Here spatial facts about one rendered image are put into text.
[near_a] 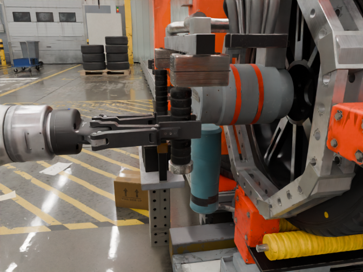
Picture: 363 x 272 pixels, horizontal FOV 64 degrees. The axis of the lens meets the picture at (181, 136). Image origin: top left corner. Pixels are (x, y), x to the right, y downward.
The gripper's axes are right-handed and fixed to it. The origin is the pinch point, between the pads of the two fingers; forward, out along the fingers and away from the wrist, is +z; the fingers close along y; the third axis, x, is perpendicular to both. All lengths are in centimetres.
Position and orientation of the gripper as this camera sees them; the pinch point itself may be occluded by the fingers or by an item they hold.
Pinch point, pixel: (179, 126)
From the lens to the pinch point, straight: 50.1
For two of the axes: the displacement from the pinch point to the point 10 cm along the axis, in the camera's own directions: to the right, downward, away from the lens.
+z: 9.9, -0.5, 1.5
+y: 1.6, 3.1, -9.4
